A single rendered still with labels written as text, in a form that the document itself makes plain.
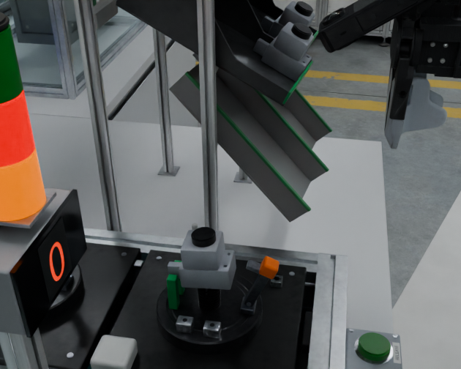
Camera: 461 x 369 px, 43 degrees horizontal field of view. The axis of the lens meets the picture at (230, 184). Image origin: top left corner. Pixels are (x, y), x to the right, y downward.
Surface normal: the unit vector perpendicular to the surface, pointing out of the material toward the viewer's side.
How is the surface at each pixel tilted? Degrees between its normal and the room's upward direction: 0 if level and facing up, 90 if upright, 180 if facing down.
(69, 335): 0
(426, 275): 0
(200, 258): 90
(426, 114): 93
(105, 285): 0
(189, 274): 90
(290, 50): 90
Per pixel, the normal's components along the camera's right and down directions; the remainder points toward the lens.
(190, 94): -0.35, 0.50
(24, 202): 0.65, 0.40
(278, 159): 0.66, -0.47
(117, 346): 0.00, -0.84
